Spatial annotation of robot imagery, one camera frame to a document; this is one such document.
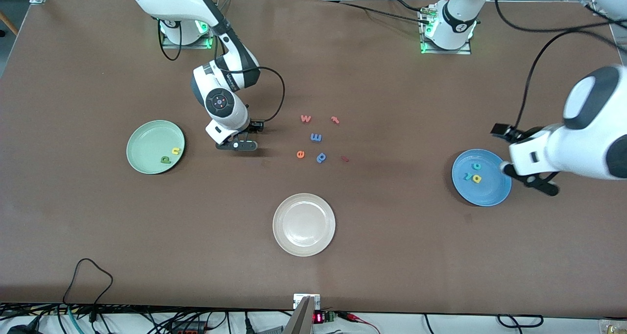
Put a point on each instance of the blue plate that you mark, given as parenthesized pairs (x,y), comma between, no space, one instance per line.
(490,192)

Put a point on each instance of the blue foam letter m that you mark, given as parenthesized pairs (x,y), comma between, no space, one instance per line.
(316,137)

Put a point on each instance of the blue foam letter p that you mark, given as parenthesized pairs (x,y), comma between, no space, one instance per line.
(321,157)

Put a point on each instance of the green plate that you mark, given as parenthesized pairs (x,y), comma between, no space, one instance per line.
(147,143)

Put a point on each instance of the beige plate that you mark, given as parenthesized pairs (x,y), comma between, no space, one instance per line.
(304,225)

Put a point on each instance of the red LED display module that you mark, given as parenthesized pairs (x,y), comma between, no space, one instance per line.
(318,318)

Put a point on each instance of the green terminal board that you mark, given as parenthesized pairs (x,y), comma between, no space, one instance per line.
(330,317)

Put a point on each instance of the red clip lead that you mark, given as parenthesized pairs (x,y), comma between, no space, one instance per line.
(350,317)

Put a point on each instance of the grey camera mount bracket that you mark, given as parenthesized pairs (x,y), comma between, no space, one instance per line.
(304,319)

